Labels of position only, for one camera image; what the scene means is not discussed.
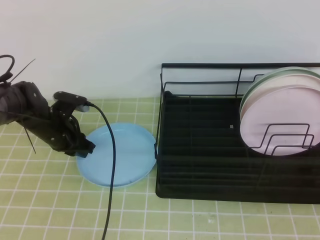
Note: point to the light blue round plate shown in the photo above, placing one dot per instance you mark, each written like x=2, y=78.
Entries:
x=135, y=155

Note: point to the cream plate in rack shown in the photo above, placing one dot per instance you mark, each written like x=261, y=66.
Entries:
x=276, y=83

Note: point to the green plate in rack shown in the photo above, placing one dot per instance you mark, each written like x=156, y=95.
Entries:
x=277, y=72

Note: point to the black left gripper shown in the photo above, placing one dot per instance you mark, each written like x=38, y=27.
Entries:
x=60, y=130

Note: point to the black wire dish rack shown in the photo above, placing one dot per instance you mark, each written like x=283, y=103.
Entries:
x=199, y=150

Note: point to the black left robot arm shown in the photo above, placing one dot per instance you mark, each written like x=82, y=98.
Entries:
x=19, y=100

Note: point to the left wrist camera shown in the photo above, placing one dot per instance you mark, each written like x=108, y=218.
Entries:
x=79, y=103

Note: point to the pink plate in rack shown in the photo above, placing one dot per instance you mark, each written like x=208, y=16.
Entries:
x=283, y=122

